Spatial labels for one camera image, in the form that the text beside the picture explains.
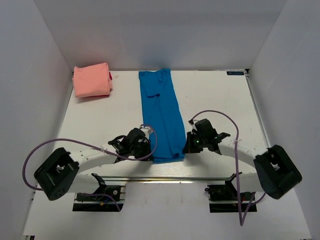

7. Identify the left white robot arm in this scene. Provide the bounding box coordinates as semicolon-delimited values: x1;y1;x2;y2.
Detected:
33;124;155;201

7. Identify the blue table label sticker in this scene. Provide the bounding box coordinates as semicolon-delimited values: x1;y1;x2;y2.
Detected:
226;71;245;76

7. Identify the blue t shirt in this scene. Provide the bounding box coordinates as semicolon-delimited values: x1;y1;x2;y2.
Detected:
138;68;186;164

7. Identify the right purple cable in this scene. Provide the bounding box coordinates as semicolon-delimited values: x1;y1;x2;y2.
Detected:
188;109;266;227

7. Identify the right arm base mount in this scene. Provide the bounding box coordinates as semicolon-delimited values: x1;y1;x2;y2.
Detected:
204;184;257;213

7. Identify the folded red t shirt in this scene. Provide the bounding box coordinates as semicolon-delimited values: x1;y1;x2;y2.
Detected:
108;71;113;81

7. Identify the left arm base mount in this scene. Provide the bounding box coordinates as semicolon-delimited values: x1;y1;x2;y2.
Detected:
72;185;126;213

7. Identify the folded pink t shirt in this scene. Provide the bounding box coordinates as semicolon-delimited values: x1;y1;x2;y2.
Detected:
72;62;113;99

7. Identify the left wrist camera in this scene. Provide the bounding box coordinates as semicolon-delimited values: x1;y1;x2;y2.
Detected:
139;125;154;138

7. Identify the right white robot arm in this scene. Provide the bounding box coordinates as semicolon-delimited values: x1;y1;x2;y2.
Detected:
183;118;302;200

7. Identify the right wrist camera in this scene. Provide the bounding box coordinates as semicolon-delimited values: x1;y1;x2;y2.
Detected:
188;119;198;131

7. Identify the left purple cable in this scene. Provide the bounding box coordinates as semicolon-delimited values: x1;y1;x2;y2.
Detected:
22;123;158;212

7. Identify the purple cable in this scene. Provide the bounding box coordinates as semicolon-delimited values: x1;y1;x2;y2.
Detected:
188;109;266;227
22;123;158;212

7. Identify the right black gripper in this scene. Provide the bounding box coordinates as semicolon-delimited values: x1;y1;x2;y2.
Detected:
183;131;208;154

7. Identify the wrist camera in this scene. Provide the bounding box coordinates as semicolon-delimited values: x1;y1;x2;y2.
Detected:
188;119;198;131
139;125;154;138

